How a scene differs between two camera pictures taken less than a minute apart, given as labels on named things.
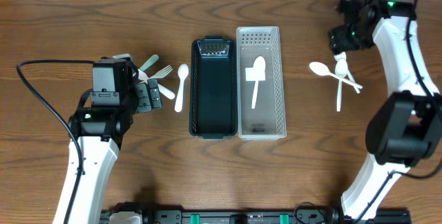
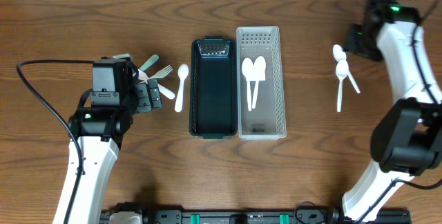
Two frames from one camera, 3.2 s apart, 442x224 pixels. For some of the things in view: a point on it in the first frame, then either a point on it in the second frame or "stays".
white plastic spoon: x=341 y=70 stays
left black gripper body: x=141 y=102 stays
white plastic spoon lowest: x=259 y=74 stays
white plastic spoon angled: x=322 y=69 to x=248 y=69
